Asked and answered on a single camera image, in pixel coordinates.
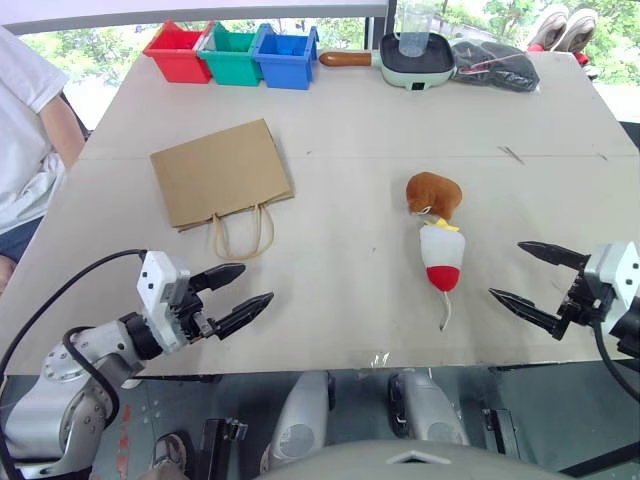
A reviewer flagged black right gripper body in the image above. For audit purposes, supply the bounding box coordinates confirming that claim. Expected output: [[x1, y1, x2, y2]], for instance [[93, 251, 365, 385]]
[[556, 264, 620, 332]]

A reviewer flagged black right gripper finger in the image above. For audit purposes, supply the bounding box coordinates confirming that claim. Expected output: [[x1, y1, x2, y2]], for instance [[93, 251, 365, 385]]
[[517, 240, 592, 275], [488, 287, 575, 342]]

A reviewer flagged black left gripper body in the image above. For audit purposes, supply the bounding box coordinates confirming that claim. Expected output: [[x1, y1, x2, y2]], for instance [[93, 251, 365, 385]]
[[169, 273, 222, 347]]

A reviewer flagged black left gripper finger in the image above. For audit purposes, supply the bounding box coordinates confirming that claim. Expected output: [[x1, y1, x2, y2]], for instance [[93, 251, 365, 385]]
[[213, 291, 275, 342], [191, 262, 248, 297]]

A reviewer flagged brown paper bag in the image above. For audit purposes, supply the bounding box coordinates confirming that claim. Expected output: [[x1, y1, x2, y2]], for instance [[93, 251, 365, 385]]
[[149, 117, 297, 261]]

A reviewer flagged red white plush toy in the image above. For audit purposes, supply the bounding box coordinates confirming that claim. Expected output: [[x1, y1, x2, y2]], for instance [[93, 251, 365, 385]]
[[418, 214, 468, 332]]

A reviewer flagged silver left robot leg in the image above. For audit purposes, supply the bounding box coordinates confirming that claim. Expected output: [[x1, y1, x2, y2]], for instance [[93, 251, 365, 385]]
[[268, 370, 337, 472]]

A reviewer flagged silver robot leg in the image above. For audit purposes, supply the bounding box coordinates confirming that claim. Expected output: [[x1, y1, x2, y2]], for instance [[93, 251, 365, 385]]
[[388, 369, 472, 448], [268, 370, 337, 472]]

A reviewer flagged brown plush toy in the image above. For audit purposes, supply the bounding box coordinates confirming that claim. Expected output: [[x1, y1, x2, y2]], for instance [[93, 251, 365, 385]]
[[404, 170, 464, 222]]

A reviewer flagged silver right robot leg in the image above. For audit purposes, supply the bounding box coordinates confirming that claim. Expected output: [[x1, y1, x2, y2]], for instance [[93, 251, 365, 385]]
[[388, 369, 472, 448]]

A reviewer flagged foot in sandal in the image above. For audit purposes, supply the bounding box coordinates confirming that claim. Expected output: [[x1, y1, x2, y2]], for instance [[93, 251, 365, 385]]
[[136, 432, 189, 480]]

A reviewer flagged grey robot torso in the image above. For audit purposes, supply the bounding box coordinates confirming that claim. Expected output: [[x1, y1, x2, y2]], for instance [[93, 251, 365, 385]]
[[259, 438, 576, 480]]

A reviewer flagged black fabric pouch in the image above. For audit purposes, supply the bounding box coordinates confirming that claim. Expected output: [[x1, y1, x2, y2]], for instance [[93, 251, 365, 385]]
[[449, 39, 543, 95]]

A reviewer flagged green plastic bin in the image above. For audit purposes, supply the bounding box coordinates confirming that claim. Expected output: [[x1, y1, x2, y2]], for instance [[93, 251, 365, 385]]
[[195, 20, 267, 88]]

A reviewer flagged blue plastic bin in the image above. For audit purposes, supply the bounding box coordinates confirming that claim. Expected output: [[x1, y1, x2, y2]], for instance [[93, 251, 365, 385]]
[[251, 24, 320, 92]]

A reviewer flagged beige sneaker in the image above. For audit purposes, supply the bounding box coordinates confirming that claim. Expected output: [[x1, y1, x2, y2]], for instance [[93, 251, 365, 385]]
[[526, 3, 571, 53], [559, 6, 602, 54]]

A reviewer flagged red plastic bin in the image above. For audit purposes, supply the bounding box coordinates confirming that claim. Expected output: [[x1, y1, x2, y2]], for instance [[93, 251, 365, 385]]
[[142, 19, 216, 85]]

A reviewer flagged person in white shirt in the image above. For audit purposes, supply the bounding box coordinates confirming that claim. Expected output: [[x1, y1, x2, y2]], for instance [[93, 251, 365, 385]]
[[0, 24, 88, 297]]

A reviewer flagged mint electric frying pan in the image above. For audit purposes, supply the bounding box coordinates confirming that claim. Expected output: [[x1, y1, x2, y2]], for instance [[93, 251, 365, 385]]
[[318, 32, 458, 93]]

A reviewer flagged clear plastic measuring cup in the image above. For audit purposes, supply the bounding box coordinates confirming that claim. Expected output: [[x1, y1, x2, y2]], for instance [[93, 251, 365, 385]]
[[396, 1, 435, 58]]

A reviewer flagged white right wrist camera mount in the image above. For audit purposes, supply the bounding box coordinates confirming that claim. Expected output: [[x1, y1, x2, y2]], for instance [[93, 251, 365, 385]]
[[582, 240, 640, 324]]

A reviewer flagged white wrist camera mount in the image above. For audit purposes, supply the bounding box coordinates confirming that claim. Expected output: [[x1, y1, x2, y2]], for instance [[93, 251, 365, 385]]
[[136, 250, 193, 354], [582, 240, 640, 324]]

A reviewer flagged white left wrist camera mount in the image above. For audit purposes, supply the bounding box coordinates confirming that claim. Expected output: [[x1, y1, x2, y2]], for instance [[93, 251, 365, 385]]
[[136, 250, 193, 354]]

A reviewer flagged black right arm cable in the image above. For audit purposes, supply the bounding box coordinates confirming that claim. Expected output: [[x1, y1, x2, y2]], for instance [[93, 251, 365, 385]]
[[591, 319, 640, 397]]

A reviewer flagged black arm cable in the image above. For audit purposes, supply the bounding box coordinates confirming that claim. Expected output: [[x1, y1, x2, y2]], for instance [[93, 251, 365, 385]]
[[0, 248, 150, 480], [591, 319, 640, 397]]

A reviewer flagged black floor bracket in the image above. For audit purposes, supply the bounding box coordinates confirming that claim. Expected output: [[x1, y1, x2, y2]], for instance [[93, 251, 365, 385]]
[[482, 406, 527, 460], [201, 418, 251, 480]]

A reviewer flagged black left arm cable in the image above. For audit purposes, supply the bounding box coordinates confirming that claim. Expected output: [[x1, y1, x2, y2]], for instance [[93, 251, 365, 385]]
[[0, 248, 150, 480]]

